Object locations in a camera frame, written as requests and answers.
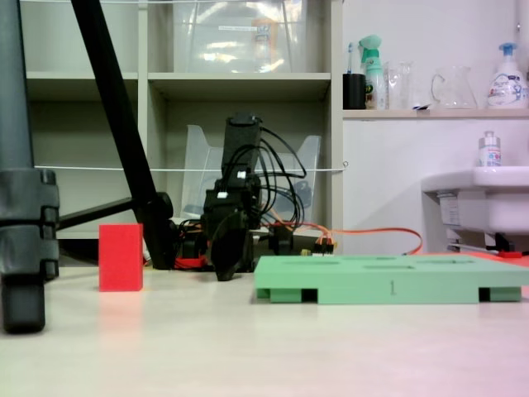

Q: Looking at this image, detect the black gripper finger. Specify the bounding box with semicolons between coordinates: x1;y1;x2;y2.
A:
208;209;250;283
241;230;257;275

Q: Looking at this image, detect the red square block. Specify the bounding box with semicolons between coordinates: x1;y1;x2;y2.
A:
98;223;145;293

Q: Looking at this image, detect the clear plastic file tray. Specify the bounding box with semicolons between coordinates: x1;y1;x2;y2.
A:
179;123;322;227

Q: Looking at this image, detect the beige shelf unit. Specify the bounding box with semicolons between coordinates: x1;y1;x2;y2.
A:
18;0;345;250

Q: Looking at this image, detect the green shape sorting board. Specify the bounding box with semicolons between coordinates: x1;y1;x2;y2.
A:
252;255;529;306

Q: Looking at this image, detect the black tripod leg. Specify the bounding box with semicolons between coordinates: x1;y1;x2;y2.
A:
69;0;175;270

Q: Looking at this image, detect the black tripod brace bar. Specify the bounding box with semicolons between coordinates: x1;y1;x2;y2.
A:
56;196;138;232

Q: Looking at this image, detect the clear plastic storage box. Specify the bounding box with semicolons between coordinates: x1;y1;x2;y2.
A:
171;0;310;74

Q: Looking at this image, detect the black cup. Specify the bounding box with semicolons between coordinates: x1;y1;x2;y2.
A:
342;73;368;111

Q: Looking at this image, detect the green spray bottle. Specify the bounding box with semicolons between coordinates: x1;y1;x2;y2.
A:
357;34;390;111

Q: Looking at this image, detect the clear glass beaker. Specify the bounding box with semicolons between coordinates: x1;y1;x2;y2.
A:
384;60;415;111

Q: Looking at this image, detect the grey tripod leg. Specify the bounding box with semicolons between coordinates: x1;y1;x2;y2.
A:
0;0;61;334

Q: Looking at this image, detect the white sink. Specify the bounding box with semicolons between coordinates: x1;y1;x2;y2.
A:
420;165;529;251

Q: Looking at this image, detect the clear glass pitcher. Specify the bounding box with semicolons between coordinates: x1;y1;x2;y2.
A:
431;65;479;110

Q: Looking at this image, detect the clear sanitizer bottle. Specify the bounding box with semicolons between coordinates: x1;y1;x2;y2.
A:
478;130;504;169

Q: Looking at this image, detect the white foam pump bottle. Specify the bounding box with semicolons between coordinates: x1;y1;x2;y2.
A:
485;41;529;110

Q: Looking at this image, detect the black arm motor cable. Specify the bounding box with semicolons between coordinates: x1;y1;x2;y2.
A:
258;126;308;227

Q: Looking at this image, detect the long orange wire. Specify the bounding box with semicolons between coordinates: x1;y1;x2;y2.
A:
268;222;423;256

